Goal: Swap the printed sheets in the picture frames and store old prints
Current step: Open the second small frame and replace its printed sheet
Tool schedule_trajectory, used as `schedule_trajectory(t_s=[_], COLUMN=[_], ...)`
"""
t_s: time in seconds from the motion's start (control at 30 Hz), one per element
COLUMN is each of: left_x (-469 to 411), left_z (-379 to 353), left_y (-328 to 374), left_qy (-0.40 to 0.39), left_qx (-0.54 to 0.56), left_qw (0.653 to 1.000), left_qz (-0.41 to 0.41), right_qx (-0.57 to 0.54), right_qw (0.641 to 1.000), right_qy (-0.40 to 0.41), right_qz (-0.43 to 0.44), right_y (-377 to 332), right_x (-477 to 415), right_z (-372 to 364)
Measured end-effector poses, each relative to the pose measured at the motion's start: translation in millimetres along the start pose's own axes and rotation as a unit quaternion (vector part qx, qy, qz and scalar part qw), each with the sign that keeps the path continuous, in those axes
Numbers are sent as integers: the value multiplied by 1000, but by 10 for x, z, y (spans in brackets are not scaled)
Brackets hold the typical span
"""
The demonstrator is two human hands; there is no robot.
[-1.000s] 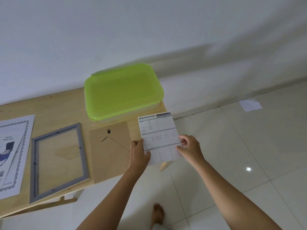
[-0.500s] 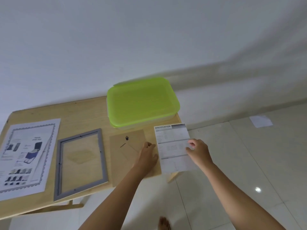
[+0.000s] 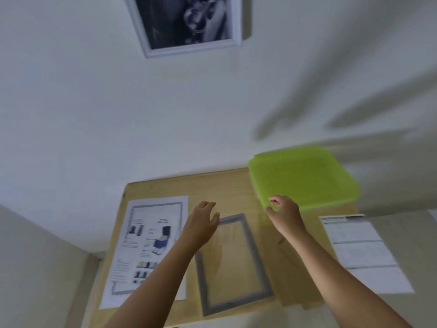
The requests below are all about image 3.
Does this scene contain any person's right hand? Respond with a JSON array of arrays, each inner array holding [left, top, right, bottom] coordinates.
[[266, 195, 307, 238]]

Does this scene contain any person's left hand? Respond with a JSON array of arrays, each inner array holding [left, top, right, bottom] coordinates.
[[182, 201, 220, 245]]

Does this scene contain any person's right forearm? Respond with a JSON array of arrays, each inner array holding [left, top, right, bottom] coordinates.
[[285, 227, 415, 328]]

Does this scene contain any person's left forearm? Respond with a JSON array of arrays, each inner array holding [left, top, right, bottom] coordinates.
[[102, 232, 207, 328]]

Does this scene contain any green plastic container lid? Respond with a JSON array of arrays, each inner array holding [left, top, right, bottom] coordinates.
[[247, 146, 361, 212]]

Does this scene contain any grey tape rectangle outline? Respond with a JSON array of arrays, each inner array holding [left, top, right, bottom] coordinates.
[[195, 213, 274, 317]]

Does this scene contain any illustrated instruction sheet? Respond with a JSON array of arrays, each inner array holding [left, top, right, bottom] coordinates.
[[99, 195, 189, 310]]

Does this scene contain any white printed form sheet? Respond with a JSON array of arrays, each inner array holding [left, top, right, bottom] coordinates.
[[319, 214, 416, 295]]

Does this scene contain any white framed black-and-white picture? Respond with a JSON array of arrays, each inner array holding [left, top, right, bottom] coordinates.
[[124, 0, 243, 59]]

